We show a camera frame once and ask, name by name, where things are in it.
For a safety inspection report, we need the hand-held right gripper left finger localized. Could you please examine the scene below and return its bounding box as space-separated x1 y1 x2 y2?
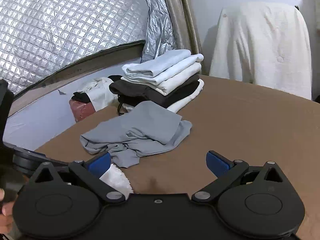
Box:
29 152 126 203

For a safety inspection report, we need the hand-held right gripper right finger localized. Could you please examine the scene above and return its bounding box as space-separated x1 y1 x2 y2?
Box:
191 151 290 202

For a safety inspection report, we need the grey shirt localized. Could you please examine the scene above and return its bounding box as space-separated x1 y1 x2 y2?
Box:
80 101 193 168

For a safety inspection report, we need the person's left hand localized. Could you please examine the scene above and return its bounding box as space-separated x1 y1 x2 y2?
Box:
0 189 14 233

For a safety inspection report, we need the white fringed cloth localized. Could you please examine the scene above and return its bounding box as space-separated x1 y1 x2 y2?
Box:
99 164 134 194

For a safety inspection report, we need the light blue bed sheet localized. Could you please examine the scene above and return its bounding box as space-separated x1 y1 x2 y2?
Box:
2 61 143 153

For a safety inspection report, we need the pink bag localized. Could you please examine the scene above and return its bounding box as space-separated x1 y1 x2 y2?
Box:
69 99 97 123

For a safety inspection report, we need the black cloth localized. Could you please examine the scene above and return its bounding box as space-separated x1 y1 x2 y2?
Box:
72 92 91 103

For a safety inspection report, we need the white crumpled garment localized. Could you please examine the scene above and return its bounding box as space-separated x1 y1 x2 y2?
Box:
77 77 118 111

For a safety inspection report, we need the dark brown folded garment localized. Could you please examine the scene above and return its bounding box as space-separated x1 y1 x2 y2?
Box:
109 74 200 115

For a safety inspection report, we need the light blue folded shirt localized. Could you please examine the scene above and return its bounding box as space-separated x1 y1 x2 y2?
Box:
122 49 192 78

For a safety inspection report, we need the white blanket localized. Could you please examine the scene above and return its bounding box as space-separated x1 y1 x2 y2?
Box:
209 1 313 100

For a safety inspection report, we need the silver quilted foil cover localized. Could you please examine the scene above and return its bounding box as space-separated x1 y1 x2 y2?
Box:
0 0 150 95

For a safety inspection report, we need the beige curtain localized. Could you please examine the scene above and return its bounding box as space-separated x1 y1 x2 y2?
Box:
160 0 203 75

